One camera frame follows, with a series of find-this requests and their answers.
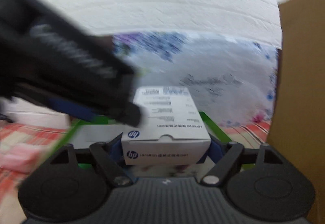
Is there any white HP box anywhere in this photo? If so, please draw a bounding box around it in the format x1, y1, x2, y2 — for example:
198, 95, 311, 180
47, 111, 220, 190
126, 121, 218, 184
120, 85, 212, 166

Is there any floral pillow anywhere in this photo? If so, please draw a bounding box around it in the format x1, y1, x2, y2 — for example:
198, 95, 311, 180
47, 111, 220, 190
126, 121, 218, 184
113, 32, 278, 127

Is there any plaid bed blanket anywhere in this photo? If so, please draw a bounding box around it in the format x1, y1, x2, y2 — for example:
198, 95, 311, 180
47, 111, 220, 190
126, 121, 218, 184
1, 121, 271, 223

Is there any brown cardboard box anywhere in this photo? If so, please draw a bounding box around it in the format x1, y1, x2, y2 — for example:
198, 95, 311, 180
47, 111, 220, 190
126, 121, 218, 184
267, 0, 324, 223

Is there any green cardboard box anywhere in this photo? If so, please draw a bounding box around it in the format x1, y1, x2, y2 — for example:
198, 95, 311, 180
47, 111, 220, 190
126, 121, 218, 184
45, 111, 239, 166

